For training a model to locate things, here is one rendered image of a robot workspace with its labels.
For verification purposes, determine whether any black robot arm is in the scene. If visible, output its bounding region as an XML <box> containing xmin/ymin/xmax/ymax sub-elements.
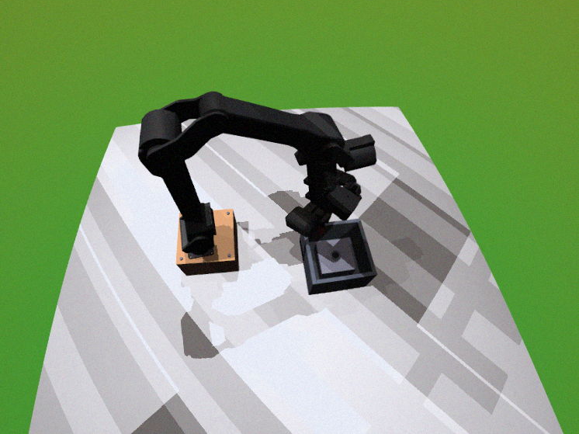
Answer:
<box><xmin>138</xmin><ymin>91</ymin><xmax>376</xmax><ymax>259</ymax></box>

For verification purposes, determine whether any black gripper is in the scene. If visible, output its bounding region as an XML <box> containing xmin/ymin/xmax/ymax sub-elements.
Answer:
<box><xmin>286</xmin><ymin>169</ymin><xmax>357</xmax><ymax>238</ymax></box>

